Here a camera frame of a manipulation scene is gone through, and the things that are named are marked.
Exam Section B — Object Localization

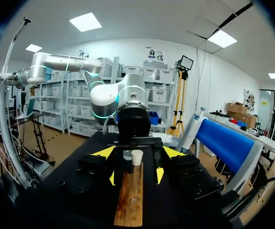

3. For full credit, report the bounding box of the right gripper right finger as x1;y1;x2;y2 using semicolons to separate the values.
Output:
161;146;224;203

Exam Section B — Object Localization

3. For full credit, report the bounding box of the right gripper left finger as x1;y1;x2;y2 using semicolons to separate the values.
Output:
53;146;117;198

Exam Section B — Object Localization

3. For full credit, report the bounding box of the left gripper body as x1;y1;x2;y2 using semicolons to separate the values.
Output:
106;108;163;150

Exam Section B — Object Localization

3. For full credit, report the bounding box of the white stopper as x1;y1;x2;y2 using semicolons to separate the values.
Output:
130;149;144;167

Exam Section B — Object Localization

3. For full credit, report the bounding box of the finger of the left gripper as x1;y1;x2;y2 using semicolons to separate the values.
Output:
109;147;128;187
152;147;165;185

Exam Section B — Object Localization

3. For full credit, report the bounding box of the glass test tube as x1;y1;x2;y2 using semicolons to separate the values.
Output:
131;164;143;204

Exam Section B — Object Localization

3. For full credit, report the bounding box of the wooden test tube rack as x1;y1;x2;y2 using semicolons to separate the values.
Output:
113;162;144;227

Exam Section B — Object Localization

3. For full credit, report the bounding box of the glass beaker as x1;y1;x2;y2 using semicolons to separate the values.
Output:
122;149;133;161

